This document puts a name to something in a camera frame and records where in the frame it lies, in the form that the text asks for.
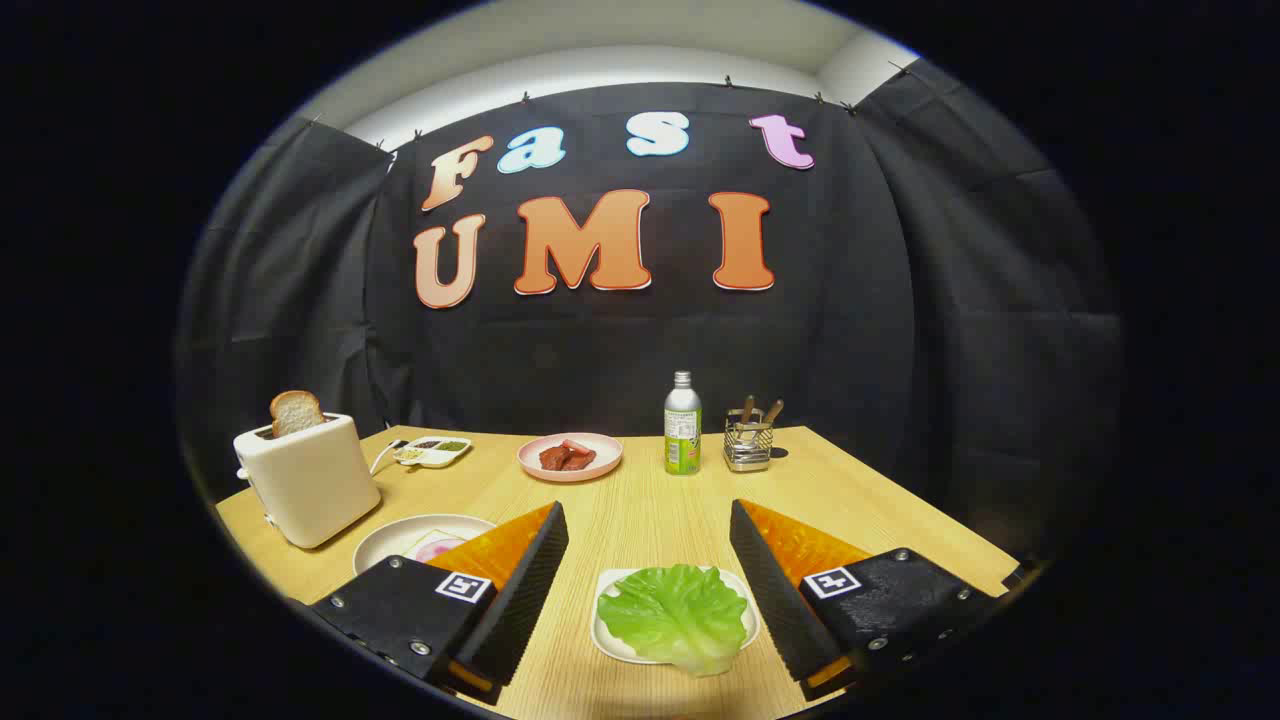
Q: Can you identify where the large round white plate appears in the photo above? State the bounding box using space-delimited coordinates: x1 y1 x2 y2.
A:
353 514 498 576

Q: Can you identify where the small square white plate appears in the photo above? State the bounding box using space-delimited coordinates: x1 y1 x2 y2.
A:
590 567 761 666

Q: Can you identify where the white toaster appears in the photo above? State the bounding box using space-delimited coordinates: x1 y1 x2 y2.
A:
233 413 382 550

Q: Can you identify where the metal wire utensil holder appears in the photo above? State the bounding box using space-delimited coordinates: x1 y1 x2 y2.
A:
723 420 774 473

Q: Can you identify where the white sandwich bread slice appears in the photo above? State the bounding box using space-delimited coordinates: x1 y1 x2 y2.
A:
405 530 469 564

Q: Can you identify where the silver bottle with green label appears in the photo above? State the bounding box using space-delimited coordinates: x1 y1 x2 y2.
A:
664 371 703 476

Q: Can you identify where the brown crust toast bread slice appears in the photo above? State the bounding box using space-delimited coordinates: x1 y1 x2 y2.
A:
269 391 326 439

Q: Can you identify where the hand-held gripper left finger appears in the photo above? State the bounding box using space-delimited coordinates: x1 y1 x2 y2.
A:
308 500 571 706

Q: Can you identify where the green lettuce leaf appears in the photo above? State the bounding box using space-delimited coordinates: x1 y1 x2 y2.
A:
597 564 749 678

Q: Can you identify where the white divided condiment dish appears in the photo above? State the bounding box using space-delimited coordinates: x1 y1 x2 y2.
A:
393 436 472 469

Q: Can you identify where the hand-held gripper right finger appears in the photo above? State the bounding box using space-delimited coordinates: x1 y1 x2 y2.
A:
728 498 1001 701

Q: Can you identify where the pink round plate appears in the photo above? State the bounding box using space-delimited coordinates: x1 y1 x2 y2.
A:
517 433 624 483

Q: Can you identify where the black backdrop cloth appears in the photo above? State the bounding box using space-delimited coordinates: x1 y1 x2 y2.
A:
175 60 1126 561

